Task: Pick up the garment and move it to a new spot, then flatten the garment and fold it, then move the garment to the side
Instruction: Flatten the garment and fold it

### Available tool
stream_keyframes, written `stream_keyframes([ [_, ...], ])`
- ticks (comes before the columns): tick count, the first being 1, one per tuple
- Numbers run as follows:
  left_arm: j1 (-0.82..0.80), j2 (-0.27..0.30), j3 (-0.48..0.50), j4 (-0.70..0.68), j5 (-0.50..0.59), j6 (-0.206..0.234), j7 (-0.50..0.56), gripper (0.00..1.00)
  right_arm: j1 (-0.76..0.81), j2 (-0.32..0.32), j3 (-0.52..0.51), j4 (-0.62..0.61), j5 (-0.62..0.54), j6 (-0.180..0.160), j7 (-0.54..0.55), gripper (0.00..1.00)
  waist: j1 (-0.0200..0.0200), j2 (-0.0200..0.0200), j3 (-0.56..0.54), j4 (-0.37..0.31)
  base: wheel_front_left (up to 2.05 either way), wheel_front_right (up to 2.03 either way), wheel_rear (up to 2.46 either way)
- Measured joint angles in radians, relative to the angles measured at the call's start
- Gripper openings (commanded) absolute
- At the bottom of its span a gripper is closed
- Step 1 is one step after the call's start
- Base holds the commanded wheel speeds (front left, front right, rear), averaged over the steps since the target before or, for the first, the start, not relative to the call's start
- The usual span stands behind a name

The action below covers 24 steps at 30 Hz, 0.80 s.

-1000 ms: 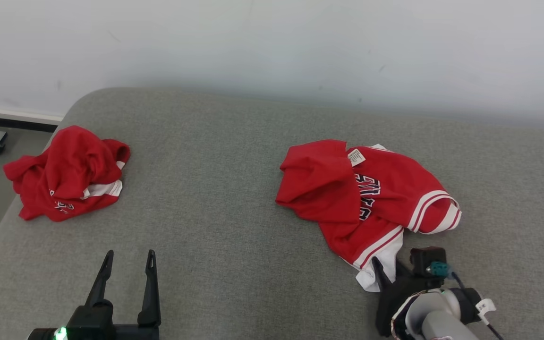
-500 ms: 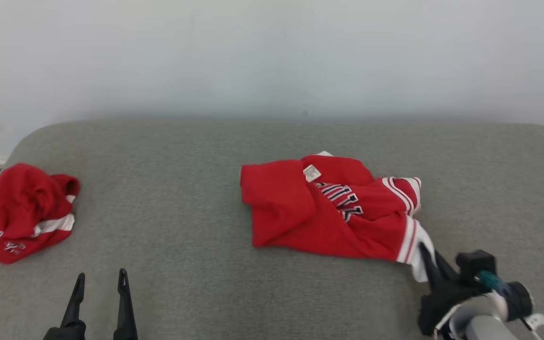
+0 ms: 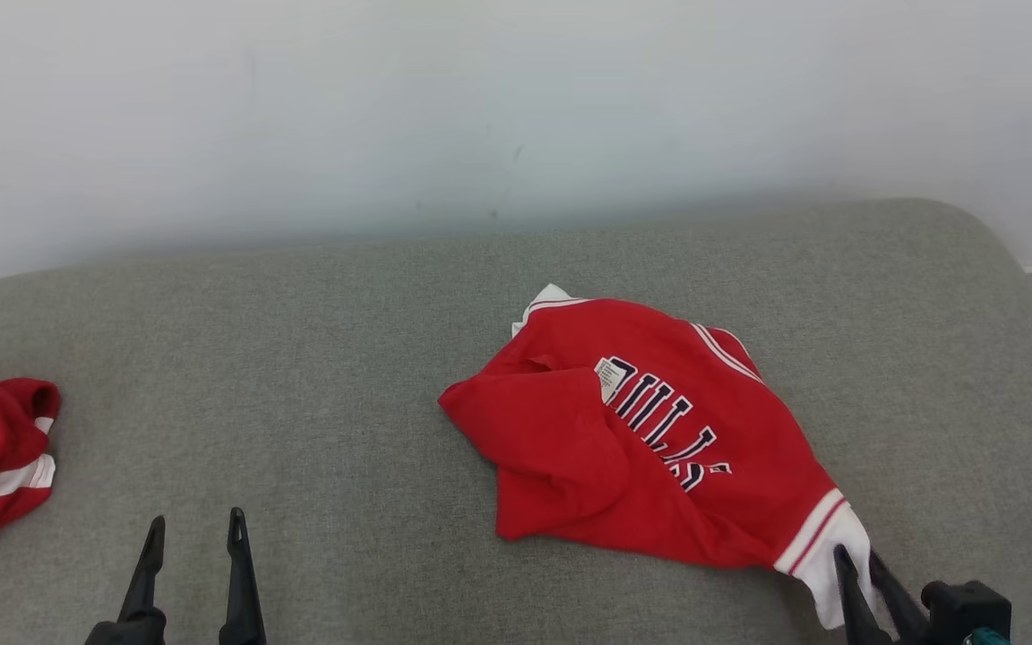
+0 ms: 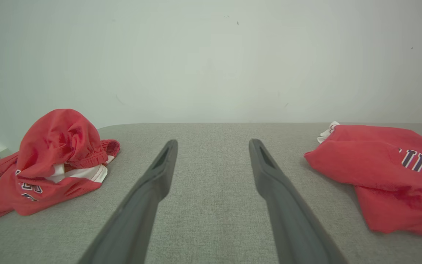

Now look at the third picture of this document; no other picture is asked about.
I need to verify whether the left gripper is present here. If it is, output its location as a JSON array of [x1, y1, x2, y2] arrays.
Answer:
[[86, 508, 267, 645]]

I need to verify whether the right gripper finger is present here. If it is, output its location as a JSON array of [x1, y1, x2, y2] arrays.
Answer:
[[869, 552, 930, 645], [832, 544, 893, 645]]

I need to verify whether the red Bulls jersey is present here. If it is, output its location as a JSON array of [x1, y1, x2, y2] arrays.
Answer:
[[438, 284, 880, 631]]

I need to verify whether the grey fabric sofa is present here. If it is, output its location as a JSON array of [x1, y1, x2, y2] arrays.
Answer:
[[0, 199, 1032, 645]]

